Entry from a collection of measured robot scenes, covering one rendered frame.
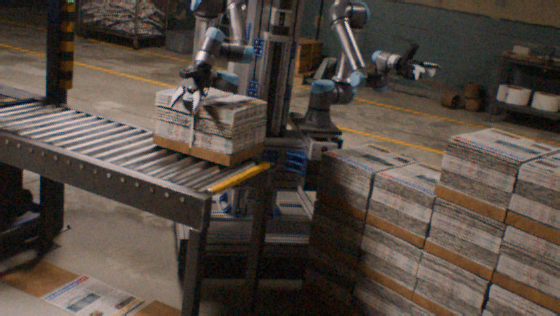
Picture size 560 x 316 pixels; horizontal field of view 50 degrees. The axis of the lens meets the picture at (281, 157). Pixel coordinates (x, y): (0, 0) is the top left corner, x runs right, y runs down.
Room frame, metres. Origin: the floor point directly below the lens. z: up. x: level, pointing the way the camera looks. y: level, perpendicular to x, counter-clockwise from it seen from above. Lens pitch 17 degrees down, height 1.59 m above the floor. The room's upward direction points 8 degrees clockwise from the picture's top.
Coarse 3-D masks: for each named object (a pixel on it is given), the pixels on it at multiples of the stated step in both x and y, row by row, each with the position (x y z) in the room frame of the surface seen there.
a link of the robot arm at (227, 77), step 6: (216, 72) 2.96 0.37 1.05; (222, 72) 2.96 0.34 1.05; (228, 72) 3.01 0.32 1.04; (216, 78) 2.93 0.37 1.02; (222, 78) 2.93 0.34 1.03; (228, 78) 2.93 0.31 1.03; (234, 78) 2.95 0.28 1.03; (216, 84) 2.92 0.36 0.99; (222, 84) 2.93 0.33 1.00; (228, 84) 2.93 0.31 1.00; (234, 84) 2.95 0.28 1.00; (222, 90) 2.93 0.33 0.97; (228, 90) 2.93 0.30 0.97; (234, 90) 2.95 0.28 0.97
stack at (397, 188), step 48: (336, 192) 2.51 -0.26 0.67; (384, 192) 2.36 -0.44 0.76; (432, 192) 2.24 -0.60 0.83; (336, 240) 2.48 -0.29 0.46; (384, 240) 2.31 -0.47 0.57; (432, 240) 2.17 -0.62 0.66; (480, 240) 2.06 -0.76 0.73; (528, 240) 1.94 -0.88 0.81; (336, 288) 2.45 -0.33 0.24; (384, 288) 2.28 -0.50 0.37; (432, 288) 2.15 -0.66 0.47; (480, 288) 2.01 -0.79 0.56
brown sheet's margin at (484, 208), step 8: (440, 192) 2.18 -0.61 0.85; (448, 192) 2.16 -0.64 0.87; (456, 192) 2.13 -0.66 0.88; (456, 200) 2.13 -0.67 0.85; (464, 200) 2.11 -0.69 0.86; (472, 200) 2.09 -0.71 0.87; (472, 208) 2.08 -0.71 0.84; (480, 208) 2.06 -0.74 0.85; (488, 208) 2.04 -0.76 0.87; (496, 208) 2.02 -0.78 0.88; (496, 216) 2.02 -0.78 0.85; (504, 216) 2.00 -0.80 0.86
